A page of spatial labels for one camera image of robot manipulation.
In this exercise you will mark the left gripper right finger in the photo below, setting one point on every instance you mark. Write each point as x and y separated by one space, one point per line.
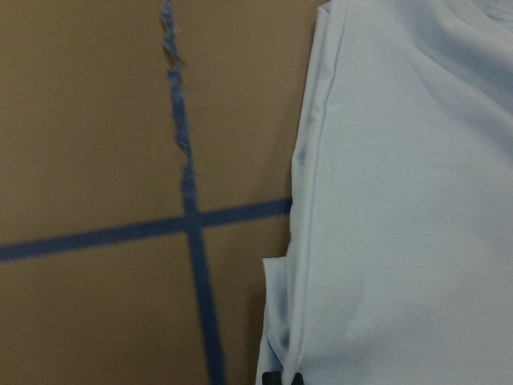
298 379

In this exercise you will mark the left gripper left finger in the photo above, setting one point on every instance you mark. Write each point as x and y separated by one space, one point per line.
271 378

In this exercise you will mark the light blue t-shirt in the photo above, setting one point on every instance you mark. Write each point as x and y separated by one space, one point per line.
399 265

